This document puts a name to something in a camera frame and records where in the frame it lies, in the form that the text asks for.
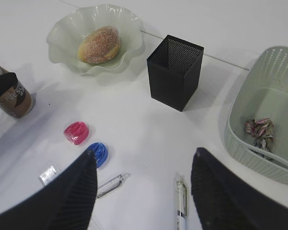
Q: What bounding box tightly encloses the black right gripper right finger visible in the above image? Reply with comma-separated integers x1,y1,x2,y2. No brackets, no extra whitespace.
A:
191,147,288,230

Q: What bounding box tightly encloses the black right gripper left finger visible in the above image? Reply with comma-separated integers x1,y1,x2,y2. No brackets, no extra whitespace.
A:
0,150,97,230

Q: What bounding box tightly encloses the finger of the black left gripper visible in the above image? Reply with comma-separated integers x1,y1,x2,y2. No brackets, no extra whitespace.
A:
0,72,17,97

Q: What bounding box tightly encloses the brown Nescafe coffee bottle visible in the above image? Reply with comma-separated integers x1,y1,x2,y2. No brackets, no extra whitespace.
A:
0,66,35,118

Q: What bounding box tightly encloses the blue pencil sharpener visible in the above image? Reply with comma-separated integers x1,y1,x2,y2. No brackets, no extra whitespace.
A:
87,142,108,168

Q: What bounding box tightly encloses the large paper ball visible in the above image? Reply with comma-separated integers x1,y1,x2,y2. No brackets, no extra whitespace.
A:
244,118,274,138

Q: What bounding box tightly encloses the sugared bread loaf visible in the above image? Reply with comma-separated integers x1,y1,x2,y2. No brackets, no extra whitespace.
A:
77,26,120,64

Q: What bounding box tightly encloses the small paper ball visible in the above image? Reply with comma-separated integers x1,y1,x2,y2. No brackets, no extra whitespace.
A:
253,137,274,161

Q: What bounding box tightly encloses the cream ballpoint pen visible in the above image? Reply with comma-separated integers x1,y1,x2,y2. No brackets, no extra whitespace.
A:
175,175,187,230

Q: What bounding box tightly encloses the pink pencil sharpener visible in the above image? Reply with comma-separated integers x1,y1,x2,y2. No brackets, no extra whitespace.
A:
63,121,89,145

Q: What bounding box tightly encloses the green wavy glass plate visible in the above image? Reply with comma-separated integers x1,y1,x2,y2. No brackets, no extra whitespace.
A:
47,4,143,75

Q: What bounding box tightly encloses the green plastic woven basket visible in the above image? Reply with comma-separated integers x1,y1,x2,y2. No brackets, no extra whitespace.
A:
224,46,288,185

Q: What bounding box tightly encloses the black mesh pen holder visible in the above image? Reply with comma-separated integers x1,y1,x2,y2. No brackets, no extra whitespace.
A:
147,34,204,111

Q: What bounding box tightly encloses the clear plastic ruler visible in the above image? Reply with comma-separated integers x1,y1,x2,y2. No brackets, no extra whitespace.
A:
38,165,62,186

